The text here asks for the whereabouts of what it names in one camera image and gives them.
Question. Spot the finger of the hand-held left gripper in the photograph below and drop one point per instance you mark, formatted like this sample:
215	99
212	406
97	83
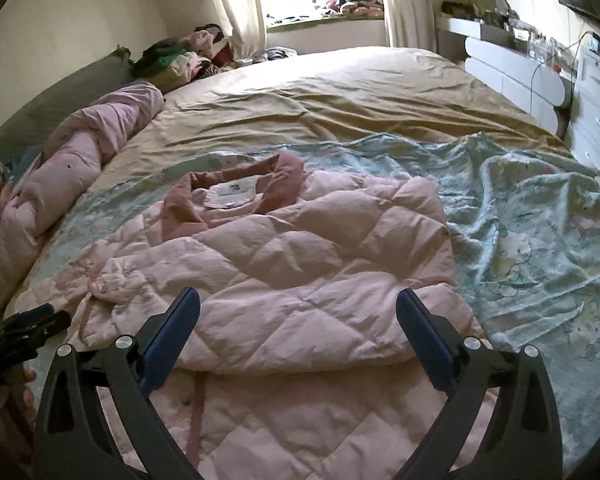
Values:
40	322

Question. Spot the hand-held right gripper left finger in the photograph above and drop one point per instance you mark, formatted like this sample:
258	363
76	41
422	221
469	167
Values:
172	332

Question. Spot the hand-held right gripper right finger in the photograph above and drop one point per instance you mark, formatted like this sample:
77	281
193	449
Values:
425	340

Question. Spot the pink quilted blanket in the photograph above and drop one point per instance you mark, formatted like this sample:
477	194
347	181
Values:
290	260

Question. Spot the pile of clothes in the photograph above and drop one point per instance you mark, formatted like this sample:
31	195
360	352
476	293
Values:
180	60

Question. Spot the person's left hand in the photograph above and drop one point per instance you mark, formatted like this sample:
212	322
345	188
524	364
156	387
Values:
30	400

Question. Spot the cartoon printed blanket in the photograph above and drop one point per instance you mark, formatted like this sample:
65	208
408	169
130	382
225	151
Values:
520	240

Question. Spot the rolled pink quilt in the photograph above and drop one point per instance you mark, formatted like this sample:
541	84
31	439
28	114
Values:
70	160

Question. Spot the grey-green pillow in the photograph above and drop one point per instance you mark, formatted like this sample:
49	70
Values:
45	100

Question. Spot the tan bed sheet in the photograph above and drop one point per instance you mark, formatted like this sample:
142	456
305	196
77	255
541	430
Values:
355	95

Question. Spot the white dressing table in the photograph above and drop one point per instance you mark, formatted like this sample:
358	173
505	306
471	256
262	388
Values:
505	72

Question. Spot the small dark cloth heap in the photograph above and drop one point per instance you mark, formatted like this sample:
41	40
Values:
280	53

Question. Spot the clutter of small table items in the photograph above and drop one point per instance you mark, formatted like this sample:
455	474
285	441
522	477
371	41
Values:
520	35

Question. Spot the cream curtain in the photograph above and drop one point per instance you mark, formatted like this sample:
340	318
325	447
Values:
235	5
405	5

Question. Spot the pile of plush toys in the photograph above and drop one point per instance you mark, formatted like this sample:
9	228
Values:
350	6

